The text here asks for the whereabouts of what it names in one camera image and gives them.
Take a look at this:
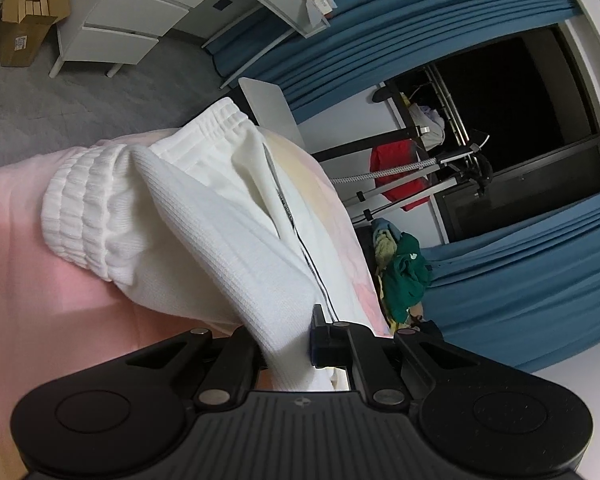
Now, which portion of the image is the open flat cardboard box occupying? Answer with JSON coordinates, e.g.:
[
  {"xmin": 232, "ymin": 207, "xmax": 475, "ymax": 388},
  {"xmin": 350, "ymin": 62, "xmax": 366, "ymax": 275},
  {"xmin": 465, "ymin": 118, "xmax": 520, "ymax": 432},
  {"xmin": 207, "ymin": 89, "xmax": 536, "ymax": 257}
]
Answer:
[{"xmin": 0, "ymin": 0, "xmax": 72, "ymax": 69}]

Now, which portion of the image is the white knit sweatshirt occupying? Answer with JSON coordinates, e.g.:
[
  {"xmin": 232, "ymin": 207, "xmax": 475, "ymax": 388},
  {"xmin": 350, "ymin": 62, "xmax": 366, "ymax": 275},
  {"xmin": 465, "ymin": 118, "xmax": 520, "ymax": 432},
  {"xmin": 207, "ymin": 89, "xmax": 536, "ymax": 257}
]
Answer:
[{"xmin": 40, "ymin": 97, "xmax": 355, "ymax": 394}]

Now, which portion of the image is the dark window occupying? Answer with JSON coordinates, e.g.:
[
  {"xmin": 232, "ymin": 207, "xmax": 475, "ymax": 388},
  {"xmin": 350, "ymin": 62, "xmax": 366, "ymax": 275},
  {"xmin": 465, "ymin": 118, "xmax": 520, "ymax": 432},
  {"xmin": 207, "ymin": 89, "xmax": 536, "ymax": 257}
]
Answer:
[{"xmin": 375, "ymin": 25, "xmax": 600, "ymax": 247}]

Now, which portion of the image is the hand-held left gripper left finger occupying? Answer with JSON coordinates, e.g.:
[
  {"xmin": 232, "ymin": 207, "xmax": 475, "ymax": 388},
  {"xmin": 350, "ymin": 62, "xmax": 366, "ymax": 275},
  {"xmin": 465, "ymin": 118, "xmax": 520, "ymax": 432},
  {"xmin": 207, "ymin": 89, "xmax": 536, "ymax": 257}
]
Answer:
[{"xmin": 125, "ymin": 327, "xmax": 262, "ymax": 407}]

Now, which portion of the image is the metal clothes rack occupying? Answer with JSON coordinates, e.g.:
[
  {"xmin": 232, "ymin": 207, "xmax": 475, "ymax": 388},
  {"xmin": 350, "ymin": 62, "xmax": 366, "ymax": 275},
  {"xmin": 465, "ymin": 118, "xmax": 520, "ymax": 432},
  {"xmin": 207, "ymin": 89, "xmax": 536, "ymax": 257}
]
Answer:
[{"xmin": 310, "ymin": 65, "xmax": 496, "ymax": 222}]

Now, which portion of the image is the white drawer cabinet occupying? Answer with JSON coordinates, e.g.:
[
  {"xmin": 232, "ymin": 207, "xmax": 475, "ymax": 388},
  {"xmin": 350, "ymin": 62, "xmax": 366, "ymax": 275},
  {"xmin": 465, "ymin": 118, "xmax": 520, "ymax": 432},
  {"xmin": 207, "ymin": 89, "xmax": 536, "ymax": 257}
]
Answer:
[{"xmin": 49, "ymin": 0, "xmax": 237, "ymax": 80}]

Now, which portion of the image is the white garment on rack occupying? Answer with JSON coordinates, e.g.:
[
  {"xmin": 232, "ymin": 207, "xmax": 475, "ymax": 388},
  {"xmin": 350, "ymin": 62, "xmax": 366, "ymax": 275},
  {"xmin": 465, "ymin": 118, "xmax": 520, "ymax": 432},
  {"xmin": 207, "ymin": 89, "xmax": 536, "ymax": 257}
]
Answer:
[{"xmin": 409, "ymin": 102, "xmax": 447, "ymax": 147}]

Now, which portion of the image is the mixed clothes pile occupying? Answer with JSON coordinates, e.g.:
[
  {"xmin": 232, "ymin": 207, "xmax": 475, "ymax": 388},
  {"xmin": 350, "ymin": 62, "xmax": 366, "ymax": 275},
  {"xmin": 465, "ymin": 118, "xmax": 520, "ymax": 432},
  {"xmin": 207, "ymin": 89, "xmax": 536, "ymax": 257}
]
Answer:
[{"xmin": 371, "ymin": 217, "xmax": 426, "ymax": 335}]

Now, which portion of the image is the pink bed sheet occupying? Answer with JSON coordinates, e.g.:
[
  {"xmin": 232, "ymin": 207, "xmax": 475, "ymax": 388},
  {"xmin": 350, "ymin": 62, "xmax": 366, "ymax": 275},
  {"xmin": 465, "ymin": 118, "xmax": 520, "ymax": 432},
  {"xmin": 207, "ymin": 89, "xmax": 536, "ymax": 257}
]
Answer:
[{"xmin": 0, "ymin": 127, "xmax": 392, "ymax": 480}]

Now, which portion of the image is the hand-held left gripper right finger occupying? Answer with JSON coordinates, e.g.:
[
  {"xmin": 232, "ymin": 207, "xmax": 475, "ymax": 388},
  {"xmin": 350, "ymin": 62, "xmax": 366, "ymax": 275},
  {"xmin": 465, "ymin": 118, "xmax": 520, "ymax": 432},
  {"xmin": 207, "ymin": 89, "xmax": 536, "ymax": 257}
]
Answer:
[{"xmin": 307, "ymin": 304, "xmax": 481, "ymax": 407}]

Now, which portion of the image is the white flat board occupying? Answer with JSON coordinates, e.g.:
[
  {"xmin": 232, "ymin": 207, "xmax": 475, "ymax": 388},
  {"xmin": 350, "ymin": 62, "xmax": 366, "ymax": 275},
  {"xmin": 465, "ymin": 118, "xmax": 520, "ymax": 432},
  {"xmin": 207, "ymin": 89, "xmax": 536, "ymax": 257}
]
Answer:
[{"xmin": 238, "ymin": 77, "xmax": 305, "ymax": 149}]

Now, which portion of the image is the red garment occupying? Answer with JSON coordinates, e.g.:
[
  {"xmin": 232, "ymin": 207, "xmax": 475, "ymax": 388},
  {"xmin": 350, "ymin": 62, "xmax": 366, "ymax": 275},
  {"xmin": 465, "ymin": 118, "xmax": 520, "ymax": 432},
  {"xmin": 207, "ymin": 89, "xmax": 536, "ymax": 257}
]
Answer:
[{"xmin": 369, "ymin": 142, "xmax": 437, "ymax": 212}]

